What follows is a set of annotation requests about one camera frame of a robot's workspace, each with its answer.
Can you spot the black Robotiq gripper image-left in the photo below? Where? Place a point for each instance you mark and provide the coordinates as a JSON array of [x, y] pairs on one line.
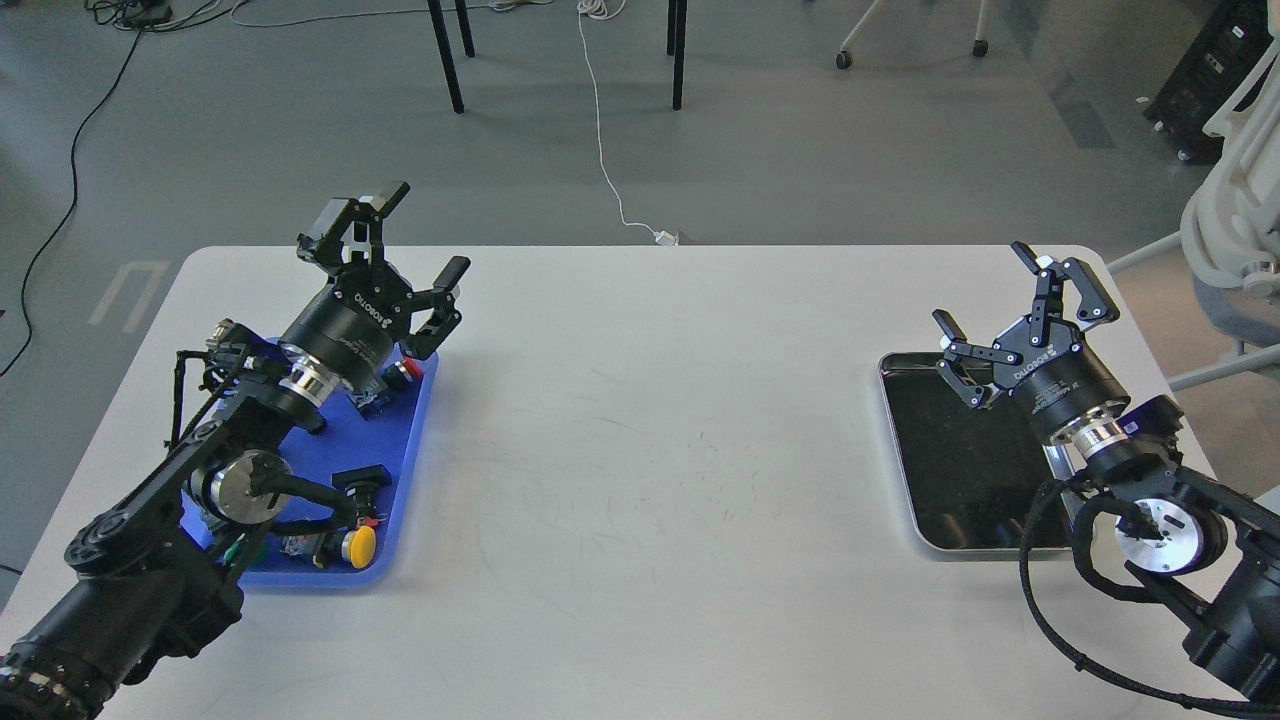
[[350, 325]]

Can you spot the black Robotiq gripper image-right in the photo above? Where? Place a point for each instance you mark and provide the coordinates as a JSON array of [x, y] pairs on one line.
[[1059, 378]]

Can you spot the silver metal tray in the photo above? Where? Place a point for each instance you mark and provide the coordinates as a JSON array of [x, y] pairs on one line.
[[969, 476]]

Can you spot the blue plastic tray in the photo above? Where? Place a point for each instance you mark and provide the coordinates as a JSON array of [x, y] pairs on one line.
[[320, 503]]

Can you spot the white office chair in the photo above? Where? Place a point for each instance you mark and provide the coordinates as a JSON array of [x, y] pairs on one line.
[[1228, 231]]

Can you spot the white chair base with casters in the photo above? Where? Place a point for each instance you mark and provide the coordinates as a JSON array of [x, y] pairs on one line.
[[889, 34]]

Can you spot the black equipment case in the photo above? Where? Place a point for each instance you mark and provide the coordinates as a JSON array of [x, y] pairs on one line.
[[1226, 50]]

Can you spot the red push button switch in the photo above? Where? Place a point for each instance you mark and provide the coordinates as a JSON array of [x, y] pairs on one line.
[[401, 374]]

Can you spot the black push button switch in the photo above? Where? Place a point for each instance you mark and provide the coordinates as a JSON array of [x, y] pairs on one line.
[[361, 486]]

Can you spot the yellow push button switch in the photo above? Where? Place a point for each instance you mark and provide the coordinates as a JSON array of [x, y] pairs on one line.
[[357, 547]]

